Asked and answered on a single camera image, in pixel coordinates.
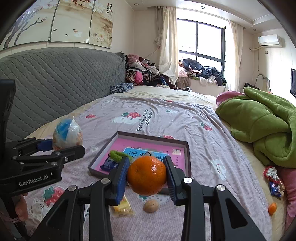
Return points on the pink pillow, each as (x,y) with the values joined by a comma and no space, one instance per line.
(288,176)

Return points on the white air conditioner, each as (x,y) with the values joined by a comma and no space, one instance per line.
(270,41)

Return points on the clothes pile by headboard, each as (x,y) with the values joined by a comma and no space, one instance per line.
(140,71)

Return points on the dark clothes on windowsill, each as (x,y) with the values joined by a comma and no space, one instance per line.
(205,74)

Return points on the cream curtain right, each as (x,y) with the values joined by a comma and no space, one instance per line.
(234,47)

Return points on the black wall television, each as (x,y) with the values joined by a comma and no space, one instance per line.
(293,82)

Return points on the blue snack wrapper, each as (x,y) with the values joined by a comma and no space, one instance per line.
(108,165)

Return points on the floral wall painting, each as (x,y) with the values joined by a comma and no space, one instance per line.
(87,21)

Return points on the green blanket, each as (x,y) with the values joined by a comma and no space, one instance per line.
(265,120)

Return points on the red blue candy wrappers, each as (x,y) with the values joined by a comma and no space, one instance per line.
(276,185)

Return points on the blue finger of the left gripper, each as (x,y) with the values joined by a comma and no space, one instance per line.
(45,145)

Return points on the brown walnut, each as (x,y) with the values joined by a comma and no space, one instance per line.
(151,206)

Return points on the grey quilted headboard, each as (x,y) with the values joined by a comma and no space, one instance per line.
(53,82)

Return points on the person's hand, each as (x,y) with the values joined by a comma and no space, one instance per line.
(21,208)

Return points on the dark patterned cloth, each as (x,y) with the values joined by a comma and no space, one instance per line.
(120,88)

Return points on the red blue egg toy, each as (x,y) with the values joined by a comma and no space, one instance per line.
(67,134)

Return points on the small tangerine at edge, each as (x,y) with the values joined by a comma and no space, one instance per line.
(272,208)

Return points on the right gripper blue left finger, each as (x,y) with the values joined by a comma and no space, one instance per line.
(115,189)

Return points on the cream curtain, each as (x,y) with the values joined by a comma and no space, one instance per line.
(166,40)
(234,47)

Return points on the yellow cracker packet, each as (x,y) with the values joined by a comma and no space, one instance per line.
(123,209)

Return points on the dark framed window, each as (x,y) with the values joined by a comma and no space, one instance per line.
(202,42)

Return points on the cream curtain left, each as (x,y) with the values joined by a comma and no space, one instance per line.
(166,40)

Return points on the large orange tangerine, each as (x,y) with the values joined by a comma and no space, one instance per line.
(147,175)

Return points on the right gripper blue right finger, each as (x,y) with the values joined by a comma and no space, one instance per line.
(174,177)

